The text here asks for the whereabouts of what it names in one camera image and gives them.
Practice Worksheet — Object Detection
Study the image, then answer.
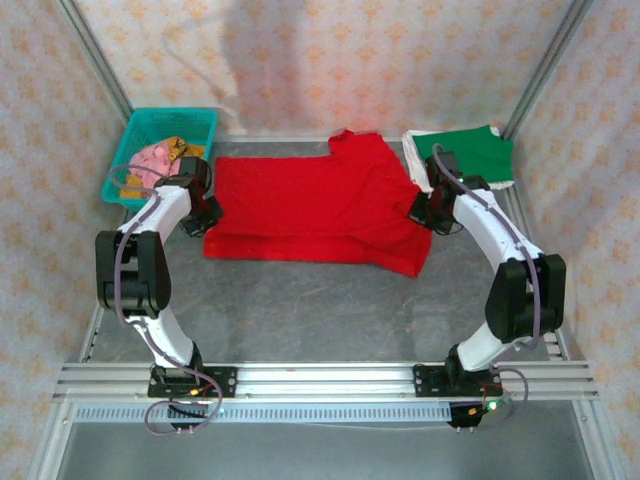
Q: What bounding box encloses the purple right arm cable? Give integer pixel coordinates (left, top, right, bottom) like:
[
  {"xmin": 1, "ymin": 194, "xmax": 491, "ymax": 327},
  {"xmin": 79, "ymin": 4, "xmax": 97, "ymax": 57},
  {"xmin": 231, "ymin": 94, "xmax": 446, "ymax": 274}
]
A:
[{"xmin": 432, "ymin": 143, "xmax": 544, "ymax": 432}]

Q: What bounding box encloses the aluminium mounting rail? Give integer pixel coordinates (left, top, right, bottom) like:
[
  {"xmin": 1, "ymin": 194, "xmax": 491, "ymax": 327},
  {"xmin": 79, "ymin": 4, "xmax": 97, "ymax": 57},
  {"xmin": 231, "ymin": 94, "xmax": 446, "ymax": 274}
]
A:
[{"xmin": 53, "ymin": 362, "xmax": 600, "ymax": 404}]

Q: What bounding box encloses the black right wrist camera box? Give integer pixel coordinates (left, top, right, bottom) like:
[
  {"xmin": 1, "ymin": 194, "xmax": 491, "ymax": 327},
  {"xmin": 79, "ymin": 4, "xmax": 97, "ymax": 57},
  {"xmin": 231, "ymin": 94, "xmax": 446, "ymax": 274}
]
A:
[{"xmin": 424, "ymin": 151, "xmax": 457, "ymax": 182}]

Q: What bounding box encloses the grey slotted cable duct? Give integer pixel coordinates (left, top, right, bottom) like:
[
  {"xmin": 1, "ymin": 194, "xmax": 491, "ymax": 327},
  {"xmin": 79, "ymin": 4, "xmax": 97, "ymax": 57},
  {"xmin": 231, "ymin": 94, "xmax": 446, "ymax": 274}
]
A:
[{"xmin": 72, "ymin": 403, "xmax": 454, "ymax": 424}]

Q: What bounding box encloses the aluminium frame post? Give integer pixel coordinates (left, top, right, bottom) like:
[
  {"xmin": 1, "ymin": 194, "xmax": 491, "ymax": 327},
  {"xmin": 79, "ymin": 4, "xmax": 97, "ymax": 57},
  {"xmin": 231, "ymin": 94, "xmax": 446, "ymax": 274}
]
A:
[
  {"xmin": 502, "ymin": 0, "xmax": 594, "ymax": 141},
  {"xmin": 54, "ymin": 0, "xmax": 134, "ymax": 134}
]

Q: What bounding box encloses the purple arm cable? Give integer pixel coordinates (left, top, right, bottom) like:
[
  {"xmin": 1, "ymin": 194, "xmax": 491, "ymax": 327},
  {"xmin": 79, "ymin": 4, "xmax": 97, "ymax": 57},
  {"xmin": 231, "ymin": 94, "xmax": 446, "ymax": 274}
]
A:
[
  {"xmin": 107, "ymin": 164, "xmax": 225, "ymax": 437},
  {"xmin": 432, "ymin": 143, "xmax": 544, "ymax": 432}
]

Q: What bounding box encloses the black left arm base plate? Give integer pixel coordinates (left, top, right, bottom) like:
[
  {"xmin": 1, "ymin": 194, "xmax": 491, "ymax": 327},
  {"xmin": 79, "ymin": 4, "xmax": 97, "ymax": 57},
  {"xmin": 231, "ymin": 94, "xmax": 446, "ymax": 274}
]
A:
[{"xmin": 147, "ymin": 366, "xmax": 239, "ymax": 400}]

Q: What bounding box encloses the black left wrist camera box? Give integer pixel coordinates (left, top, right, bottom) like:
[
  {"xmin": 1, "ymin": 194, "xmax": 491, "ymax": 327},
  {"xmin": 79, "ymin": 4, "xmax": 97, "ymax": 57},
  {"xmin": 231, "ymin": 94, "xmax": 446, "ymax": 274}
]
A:
[{"xmin": 175, "ymin": 156, "xmax": 213, "ymax": 189}]

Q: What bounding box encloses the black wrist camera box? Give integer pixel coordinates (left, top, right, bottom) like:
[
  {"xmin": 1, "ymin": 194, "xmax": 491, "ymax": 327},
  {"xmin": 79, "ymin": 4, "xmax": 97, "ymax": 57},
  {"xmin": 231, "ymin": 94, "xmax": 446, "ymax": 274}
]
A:
[
  {"xmin": 424, "ymin": 151, "xmax": 457, "ymax": 182},
  {"xmin": 175, "ymin": 156, "xmax": 213, "ymax": 189}
]

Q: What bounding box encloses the red t-shirt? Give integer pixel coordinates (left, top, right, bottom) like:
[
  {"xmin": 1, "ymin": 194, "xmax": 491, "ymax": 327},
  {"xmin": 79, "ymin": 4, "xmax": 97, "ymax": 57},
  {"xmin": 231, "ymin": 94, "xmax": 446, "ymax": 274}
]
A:
[{"xmin": 202, "ymin": 129, "xmax": 434, "ymax": 279}]

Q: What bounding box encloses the folded green shirt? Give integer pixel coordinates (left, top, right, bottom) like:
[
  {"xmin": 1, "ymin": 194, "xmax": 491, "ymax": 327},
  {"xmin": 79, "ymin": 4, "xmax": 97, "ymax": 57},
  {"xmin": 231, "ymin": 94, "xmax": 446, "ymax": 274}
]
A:
[{"xmin": 402, "ymin": 125, "xmax": 516, "ymax": 195}]

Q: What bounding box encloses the pink t-shirt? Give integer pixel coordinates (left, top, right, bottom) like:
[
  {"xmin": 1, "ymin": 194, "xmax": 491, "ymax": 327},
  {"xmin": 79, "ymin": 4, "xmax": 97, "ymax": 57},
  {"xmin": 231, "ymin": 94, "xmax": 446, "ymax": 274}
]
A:
[{"xmin": 130, "ymin": 141, "xmax": 184, "ymax": 189}]

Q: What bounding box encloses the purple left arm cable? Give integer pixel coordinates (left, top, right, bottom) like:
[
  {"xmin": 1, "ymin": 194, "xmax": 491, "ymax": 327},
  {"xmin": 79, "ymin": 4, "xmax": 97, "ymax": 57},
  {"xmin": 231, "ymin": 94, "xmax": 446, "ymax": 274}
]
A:
[{"xmin": 107, "ymin": 164, "xmax": 225, "ymax": 437}]

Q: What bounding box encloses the mustard yellow t-shirt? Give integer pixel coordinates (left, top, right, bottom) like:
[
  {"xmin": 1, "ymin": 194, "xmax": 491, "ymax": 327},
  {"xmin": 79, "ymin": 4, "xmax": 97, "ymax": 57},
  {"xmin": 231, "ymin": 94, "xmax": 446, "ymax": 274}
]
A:
[{"xmin": 118, "ymin": 136, "xmax": 207, "ymax": 200}]

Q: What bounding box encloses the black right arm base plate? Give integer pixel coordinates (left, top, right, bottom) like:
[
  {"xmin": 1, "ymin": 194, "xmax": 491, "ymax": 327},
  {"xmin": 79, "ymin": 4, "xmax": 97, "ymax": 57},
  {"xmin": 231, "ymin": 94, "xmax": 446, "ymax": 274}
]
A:
[{"xmin": 412, "ymin": 364, "xmax": 501, "ymax": 400}]

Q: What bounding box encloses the teal plastic basket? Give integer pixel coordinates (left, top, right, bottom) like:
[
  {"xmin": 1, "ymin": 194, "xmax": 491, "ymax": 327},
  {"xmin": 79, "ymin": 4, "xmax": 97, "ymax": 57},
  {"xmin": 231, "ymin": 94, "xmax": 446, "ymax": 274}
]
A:
[{"xmin": 101, "ymin": 107, "xmax": 220, "ymax": 211}]

